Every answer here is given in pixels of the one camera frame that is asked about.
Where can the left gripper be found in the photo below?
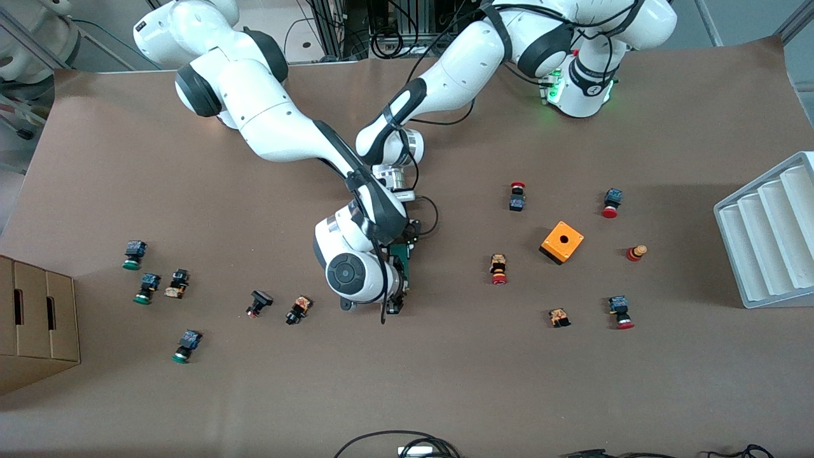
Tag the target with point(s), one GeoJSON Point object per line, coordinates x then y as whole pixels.
{"type": "Point", "coordinates": [412, 230]}

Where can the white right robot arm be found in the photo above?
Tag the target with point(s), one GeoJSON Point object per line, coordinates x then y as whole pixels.
{"type": "Point", "coordinates": [267, 108]}

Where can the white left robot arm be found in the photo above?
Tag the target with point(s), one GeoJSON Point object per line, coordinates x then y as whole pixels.
{"type": "Point", "coordinates": [464, 63]}

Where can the brown paper table cover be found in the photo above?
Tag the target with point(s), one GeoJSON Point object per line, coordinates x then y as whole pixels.
{"type": "Point", "coordinates": [381, 381]}

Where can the red button orange contact block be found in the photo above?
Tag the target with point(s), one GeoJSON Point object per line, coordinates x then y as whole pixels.
{"type": "Point", "coordinates": [498, 268]}

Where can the black button orange contact block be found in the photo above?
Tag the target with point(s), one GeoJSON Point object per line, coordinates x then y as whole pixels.
{"type": "Point", "coordinates": [297, 309]}

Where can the red button black contact block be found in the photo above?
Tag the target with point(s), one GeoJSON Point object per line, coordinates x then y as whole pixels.
{"type": "Point", "coordinates": [517, 196]}

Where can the black square push button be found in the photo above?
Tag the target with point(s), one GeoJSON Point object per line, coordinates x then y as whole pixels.
{"type": "Point", "coordinates": [258, 303]}

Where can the small white device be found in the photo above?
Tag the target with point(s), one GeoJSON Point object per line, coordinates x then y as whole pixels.
{"type": "Point", "coordinates": [416, 451]}

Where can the red mushroom button blue block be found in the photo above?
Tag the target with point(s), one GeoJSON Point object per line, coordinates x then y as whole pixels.
{"type": "Point", "coordinates": [612, 203]}
{"type": "Point", "coordinates": [620, 312]}

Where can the green push button blue block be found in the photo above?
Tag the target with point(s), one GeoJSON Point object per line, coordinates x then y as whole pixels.
{"type": "Point", "coordinates": [146, 288]}
{"type": "Point", "coordinates": [186, 345]}
{"type": "Point", "coordinates": [132, 254]}

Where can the black button cream contact block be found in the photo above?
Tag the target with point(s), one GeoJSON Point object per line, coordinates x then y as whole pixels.
{"type": "Point", "coordinates": [177, 284]}

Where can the red yellow button head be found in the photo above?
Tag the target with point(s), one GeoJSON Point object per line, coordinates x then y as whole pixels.
{"type": "Point", "coordinates": [635, 252]}

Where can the white ribbed plastic tray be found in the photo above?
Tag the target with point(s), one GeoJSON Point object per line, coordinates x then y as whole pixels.
{"type": "Point", "coordinates": [763, 242]}

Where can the brown cardboard box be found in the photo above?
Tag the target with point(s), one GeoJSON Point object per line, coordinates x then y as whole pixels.
{"type": "Point", "coordinates": [35, 321]}

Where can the white background machine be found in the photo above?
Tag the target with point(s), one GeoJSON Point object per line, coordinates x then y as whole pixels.
{"type": "Point", "coordinates": [54, 35]}

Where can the orange button enclosure box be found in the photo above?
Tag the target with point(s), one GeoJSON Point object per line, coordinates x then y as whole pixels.
{"type": "Point", "coordinates": [561, 242]}

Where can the aluminium frame rack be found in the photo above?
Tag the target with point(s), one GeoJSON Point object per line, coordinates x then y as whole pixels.
{"type": "Point", "coordinates": [331, 28]}

